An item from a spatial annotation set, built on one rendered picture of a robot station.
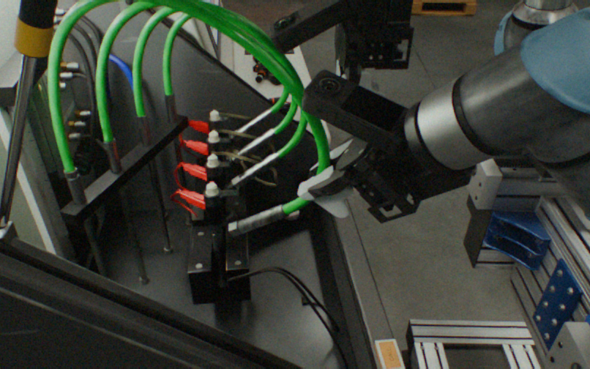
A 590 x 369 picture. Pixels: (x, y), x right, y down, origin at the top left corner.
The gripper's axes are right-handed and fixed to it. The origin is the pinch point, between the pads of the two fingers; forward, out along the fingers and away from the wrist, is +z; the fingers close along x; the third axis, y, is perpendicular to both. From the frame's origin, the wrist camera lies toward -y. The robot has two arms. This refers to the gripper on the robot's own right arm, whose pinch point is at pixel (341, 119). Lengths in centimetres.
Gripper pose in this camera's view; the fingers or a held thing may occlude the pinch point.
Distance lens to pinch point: 68.4
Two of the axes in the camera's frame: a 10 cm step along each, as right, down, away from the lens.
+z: 0.0, 8.1, 5.9
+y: 9.9, -0.6, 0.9
